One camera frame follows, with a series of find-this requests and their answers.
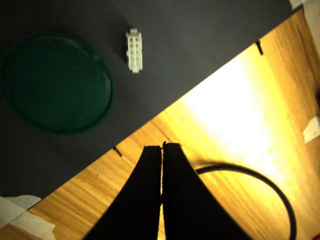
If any round green lid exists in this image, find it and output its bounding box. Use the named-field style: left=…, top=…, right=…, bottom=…
left=0, top=32, right=115, bottom=137

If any dark grey mat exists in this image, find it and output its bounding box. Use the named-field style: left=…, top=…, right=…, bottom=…
left=0, top=0, right=304, bottom=208

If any white masking tape piece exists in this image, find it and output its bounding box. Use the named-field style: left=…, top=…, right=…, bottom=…
left=0, top=194, right=56, bottom=240

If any thick black camera cable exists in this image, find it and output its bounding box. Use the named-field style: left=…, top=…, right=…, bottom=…
left=194, top=163, right=298, bottom=240

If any small white bracket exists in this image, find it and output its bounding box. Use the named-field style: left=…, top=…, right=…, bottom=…
left=302, top=116, right=320, bottom=144

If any small white plastic terminal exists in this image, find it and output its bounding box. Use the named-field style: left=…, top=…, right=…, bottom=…
left=125, top=27, right=143, bottom=74

